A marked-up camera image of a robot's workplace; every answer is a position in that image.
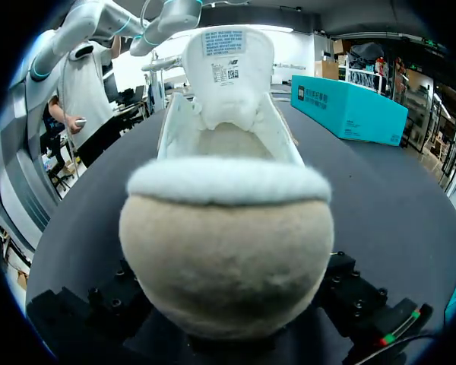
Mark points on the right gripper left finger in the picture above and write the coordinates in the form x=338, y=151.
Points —
x=114, y=292

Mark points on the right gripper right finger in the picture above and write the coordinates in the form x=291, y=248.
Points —
x=351, y=289

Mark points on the person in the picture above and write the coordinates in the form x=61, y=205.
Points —
x=85, y=102

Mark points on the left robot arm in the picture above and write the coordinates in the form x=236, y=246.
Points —
x=95, y=34

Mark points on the teal box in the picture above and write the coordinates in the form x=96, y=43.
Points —
x=349, y=108

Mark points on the beige and white shoe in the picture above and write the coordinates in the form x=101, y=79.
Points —
x=228, y=243

